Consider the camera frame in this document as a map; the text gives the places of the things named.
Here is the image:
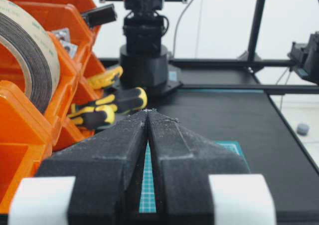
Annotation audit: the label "small grey cap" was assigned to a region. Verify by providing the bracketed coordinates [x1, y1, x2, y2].
[296, 123, 310, 136]

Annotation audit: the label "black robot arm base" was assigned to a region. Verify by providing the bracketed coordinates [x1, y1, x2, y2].
[120, 0, 181, 97]

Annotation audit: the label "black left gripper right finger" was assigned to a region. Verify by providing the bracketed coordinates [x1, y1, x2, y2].
[147, 110, 250, 225]

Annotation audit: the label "orange bin with metal parts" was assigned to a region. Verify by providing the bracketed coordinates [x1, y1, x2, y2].
[0, 0, 105, 95]

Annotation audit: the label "orange bin with screwdrivers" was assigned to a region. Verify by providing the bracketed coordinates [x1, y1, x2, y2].
[53, 52, 105, 152]

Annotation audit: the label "bagged metal parts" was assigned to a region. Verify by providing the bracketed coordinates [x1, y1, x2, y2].
[51, 27, 78, 58]

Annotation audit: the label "roll of double-sided tape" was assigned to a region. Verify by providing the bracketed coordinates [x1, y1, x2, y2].
[0, 0, 60, 113]

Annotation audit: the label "green cutting mat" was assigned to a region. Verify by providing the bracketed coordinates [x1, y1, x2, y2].
[139, 141, 251, 214]

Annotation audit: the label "yellow black screwdriver handle lower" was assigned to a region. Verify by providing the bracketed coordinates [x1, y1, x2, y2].
[67, 105, 115, 130]

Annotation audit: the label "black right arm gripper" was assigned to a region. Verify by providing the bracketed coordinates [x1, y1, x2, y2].
[288, 31, 319, 85]

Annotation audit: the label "orange bin holding tape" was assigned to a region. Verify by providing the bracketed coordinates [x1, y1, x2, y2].
[0, 33, 79, 214]

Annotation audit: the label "black label holder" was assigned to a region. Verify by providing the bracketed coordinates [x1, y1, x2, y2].
[81, 4, 117, 28]

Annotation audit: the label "yellow black screwdriver handle upper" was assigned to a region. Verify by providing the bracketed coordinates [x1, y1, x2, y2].
[87, 65, 123, 90]

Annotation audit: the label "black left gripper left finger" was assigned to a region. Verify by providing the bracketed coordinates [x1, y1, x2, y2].
[35, 110, 148, 225]

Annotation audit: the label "black aluminium frame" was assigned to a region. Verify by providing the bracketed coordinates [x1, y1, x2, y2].
[100, 0, 319, 95]

